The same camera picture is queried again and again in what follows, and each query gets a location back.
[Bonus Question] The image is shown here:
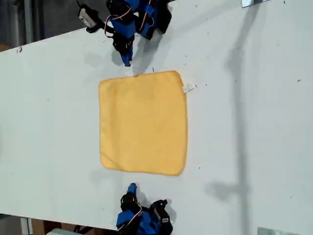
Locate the yellow square towel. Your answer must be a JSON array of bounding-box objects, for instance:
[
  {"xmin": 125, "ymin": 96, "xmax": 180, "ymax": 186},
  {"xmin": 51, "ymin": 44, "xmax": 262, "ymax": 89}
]
[{"xmin": 98, "ymin": 70, "xmax": 196, "ymax": 176}]

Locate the white plastic container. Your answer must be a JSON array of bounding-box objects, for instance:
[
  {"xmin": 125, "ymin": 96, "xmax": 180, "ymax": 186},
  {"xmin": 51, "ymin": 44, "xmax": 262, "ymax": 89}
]
[{"xmin": 46, "ymin": 228, "xmax": 79, "ymax": 235}]

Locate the white table leg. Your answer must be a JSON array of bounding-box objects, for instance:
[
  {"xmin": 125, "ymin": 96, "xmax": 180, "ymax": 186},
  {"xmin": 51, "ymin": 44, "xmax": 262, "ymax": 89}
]
[{"xmin": 20, "ymin": 216, "xmax": 33, "ymax": 235}]

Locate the black camera mount stalk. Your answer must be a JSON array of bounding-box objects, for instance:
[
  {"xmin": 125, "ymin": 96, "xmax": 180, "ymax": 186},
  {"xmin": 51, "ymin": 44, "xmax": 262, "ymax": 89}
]
[
  {"xmin": 85, "ymin": 21, "xmax": 108, "ymax": 34},
  {"xmin": 149, "ymin": 199, "xmax": 169, "ymax": 209}
]

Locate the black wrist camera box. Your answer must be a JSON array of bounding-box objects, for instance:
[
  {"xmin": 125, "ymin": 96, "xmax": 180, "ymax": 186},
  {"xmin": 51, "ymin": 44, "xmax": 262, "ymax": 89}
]
[
  {"xmin": 77, "ymin": 8, "xmax": 97, "ymax": 27},
  {"xmin": 154, "ymin": 205, "xmax": 172, "ymax": 225}
]

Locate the grey metal post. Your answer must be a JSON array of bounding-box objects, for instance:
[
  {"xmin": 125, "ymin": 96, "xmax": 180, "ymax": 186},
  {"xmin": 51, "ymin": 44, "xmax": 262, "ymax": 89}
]
[{"xmin": 23, "ymin": 0, "xmax": 34, "ymax": 47}]

